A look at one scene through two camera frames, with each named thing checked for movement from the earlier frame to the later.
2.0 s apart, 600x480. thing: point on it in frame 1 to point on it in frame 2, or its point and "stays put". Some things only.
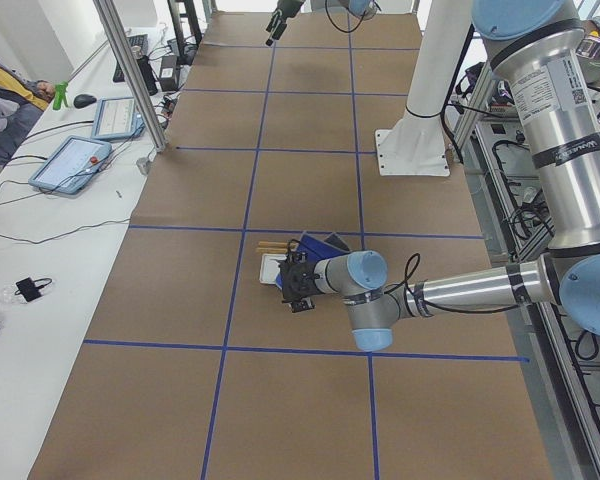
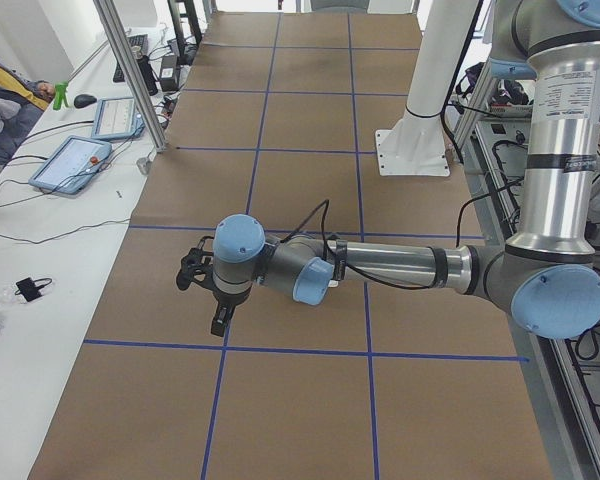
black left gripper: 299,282 to 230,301
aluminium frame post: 113,24 stays put
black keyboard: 141,41 stays put
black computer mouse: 82,100 stays put
